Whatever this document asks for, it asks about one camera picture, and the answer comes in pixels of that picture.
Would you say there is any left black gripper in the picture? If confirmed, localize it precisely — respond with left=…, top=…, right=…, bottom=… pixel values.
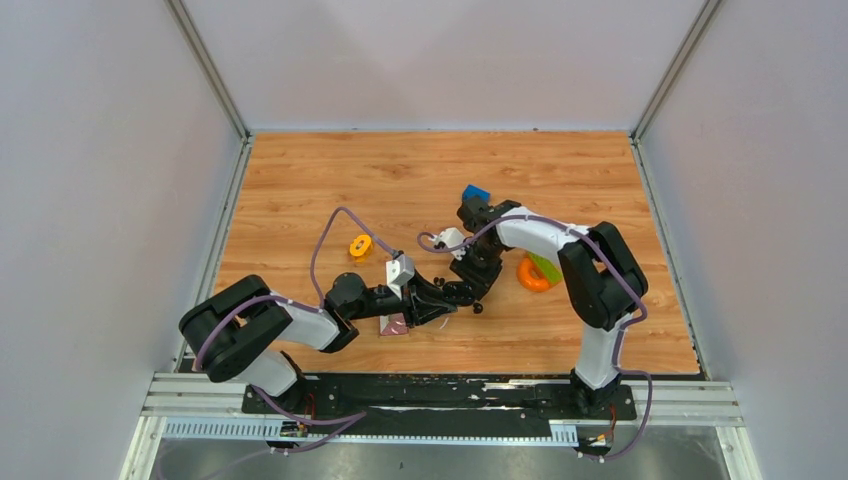
left=349, top=267, right=459, bottom=330

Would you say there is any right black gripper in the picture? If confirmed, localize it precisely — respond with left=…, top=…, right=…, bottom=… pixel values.
left=451, top=240, right=505, bottom=300

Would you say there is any black earbud case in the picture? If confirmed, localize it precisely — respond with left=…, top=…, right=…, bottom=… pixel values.
left=441, top=281, right=476, bottom=307

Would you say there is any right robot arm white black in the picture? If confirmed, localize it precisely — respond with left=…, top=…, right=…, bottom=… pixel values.
left=431, top=197, right=649, bottom=418

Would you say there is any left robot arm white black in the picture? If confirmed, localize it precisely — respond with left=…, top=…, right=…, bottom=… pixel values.
left=178, top=272, right=475, bottom=413

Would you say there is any red playing card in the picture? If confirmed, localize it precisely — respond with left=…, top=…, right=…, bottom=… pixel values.
left=379, top=315, right=409, bottom=337

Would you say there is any green toy brick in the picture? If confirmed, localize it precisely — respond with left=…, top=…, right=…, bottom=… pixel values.
left=527, top=252, right=563, bottom=286

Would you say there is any blue toy brick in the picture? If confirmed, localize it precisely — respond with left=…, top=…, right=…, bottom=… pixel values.
left=461, top=184, right=491, bottom=203

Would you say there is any yellow traffic light toy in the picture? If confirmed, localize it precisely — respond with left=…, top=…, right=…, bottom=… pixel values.
left=349, top=234, right=373, bottom=262

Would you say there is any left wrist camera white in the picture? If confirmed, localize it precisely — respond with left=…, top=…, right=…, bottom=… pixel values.
left=385, top=253, right=415, bottom=300

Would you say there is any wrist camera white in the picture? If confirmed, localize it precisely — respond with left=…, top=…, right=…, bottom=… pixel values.
left=385, top=253, right=415, bottom=300
left=434, top=227, right=466, bottom=260

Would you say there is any orange ring toy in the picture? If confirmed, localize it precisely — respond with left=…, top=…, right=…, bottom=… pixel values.
left=516, top=257, right=552, bottom=293

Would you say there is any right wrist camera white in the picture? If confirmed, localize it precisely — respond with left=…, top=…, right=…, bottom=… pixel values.
left=434, top=227, right=466, bottom=260

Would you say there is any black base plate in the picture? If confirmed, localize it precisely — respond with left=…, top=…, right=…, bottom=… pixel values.
left=275, top=373, right=637, bottom=438

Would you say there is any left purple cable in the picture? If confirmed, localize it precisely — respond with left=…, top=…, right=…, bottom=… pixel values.
left=193, top=206, right=402, bottom=372

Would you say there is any purple cable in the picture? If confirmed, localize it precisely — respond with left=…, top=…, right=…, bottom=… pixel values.
left=193, top=206, right=402, bottom=372
left=417, top=213, right=654, bottom=462

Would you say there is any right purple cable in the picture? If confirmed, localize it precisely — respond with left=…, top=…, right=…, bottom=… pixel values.
left=417, top=213, right=654, bottom=462

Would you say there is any slotted cable duct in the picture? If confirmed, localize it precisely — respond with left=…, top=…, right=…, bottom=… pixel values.
left=162, top=417, right=581, bottom=446

